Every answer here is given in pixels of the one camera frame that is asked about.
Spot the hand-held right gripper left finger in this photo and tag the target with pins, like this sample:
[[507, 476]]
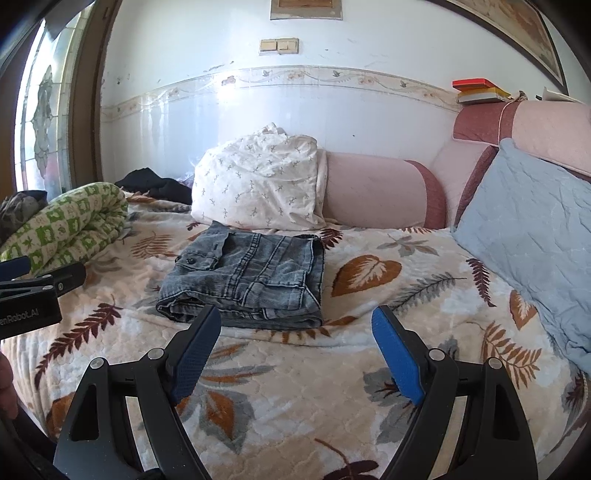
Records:
[[194, 355]]

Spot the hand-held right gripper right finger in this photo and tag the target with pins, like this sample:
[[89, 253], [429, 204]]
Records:
[[397, 355]]

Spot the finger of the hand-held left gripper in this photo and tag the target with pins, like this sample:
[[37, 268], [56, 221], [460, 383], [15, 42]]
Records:
[[69, 276], [14, 267]]

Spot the grey denim pants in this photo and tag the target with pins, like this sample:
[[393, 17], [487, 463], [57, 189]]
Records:
[[258, 272]]

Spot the person's left hand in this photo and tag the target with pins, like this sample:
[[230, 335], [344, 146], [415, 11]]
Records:
[[7, 387]]

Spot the green patterned rolled quilt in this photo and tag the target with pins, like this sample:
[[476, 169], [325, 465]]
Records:
[[69, 221]]

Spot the dark grey cloth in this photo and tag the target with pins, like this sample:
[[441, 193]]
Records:
[[21, 210]]

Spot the leaf print blanket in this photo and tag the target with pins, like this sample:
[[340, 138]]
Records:
[[300, 415]]

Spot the black cloth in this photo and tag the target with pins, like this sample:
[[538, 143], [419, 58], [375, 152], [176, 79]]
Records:
[[157, 184]]

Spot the stained glass window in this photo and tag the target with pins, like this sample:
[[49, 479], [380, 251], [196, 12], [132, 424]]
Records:
[[46, 106]]

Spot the pink bolster cushion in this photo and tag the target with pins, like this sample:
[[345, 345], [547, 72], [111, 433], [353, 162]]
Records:
[[374, 189]]

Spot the light blue quilted pillow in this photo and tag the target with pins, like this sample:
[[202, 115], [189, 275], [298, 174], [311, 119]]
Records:
[[535, 230]]

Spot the white floral pillow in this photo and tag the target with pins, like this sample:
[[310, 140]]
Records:
[[258, 180]]

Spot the pink padded headboard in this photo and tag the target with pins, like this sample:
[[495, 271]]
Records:
[[545, 129]]

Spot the red book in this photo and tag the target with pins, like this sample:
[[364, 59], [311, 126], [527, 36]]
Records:
[[472, 84]]

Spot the white paper sheet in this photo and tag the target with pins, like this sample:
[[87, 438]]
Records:
[[561, 96]]

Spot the beige wall switch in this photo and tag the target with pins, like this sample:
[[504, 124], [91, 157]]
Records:
[[279, 45]]

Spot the large framed wall picture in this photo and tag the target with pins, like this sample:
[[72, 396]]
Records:
[[521, 27]]

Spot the small framed wall picture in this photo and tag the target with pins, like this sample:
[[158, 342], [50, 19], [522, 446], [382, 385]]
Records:
[[307, 8]]

